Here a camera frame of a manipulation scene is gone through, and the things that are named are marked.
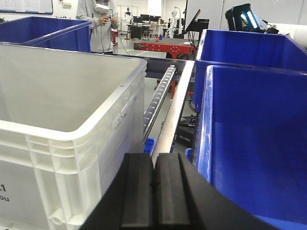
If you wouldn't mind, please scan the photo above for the black monitor stand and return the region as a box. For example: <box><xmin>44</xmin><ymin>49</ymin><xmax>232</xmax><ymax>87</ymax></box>
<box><xmin>183</xmin><ymin>9</ymin><xmax>210</xmax><ymax>40</ymax></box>

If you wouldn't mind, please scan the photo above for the blue bin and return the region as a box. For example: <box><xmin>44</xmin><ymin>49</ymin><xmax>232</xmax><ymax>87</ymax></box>
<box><xmin>193</xmin><ymin>30</ymin><xmax>307</xmax><ymax>112</ymax></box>
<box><xmin>196</xmin><ymin>65</ymin><xmax>307</xmax><ymax>230</ymax></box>
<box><xmin>0</xmin><ymin>16</ymin><xmax>91</xmax><ymax>53</ymax></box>

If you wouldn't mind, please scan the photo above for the blue bin upper left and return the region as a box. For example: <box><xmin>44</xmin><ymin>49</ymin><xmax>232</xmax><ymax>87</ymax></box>
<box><xmin>0</xmin><ymin>16</ymin><xmax>91</xmax><ymax>53</ymax></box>

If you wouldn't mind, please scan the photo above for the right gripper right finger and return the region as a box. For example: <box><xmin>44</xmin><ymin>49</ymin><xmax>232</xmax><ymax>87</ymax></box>
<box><xmin>154</xmin><ymin>153</ymin><xmax>275</xmax><ymax>230</ymax></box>

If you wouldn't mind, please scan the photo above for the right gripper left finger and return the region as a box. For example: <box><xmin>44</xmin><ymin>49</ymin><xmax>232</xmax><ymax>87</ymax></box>
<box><xmin>80</xmin><ymin>153</ymin><xmax>154</xmax><ymax>230</ymax></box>

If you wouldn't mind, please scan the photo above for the white roller track right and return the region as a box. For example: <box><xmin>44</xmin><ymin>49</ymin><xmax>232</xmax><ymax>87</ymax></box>
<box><xmin>143</xmin><ymin>65</ymin><xmax>177</xmax><ymax>143</ymax></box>

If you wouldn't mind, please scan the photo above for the metal shelf front rail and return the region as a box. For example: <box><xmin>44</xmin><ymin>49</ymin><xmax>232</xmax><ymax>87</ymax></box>
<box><xmin>152</xmin><ymin>60</ymin><xmax>194</xmax><ymax>164</ymax></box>

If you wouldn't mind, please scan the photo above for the blue bin far right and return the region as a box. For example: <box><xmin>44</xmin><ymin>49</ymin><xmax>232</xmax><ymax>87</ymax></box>
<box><xmin>193</xmin><ymin>30</ymin><xmax>307</xmax><ymax>112</ymax></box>

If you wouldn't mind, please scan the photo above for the white plastic tote box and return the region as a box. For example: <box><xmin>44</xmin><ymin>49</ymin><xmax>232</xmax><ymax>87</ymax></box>
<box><xmin>0</xmin><ymin>44</ymin><xmax>147</xmax><ymax>230</ymax></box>

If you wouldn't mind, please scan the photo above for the blue bin upper right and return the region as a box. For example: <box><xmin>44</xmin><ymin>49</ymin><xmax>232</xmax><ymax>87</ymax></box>
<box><xmin>196</xmin><ymin>65</ymin><xmax>307</xmax><ymax>230</ymax></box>

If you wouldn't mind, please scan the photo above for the person in grey hoodie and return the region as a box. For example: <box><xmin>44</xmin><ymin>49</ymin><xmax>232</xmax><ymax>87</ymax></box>
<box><xmin>76</xmin><ymin>0</ymin><xmax>118</xmax><ymax>54</ymax></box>

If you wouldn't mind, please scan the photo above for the red conveyor frame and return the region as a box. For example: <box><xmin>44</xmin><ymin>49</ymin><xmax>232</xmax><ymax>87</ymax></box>
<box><xmin>133</xmin><ymin>38</ymin><xmax>197</xmax><ymax>60</ymax></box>

